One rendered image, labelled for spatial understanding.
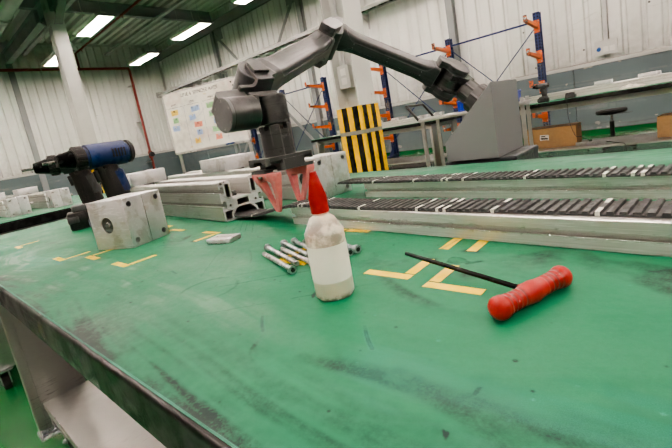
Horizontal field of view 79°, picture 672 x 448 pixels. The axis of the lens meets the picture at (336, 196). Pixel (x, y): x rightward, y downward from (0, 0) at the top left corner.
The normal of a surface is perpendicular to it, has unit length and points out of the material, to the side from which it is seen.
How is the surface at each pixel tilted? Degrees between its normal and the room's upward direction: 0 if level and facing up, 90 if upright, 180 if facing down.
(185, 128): 90
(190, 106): 90
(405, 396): 0
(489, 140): 90
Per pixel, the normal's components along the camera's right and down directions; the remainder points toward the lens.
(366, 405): -0.18, -0.97
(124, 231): -0.38, 0.22
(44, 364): 0.74, -0.02
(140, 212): 0.91, -0.10
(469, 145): -0.65, 0.24
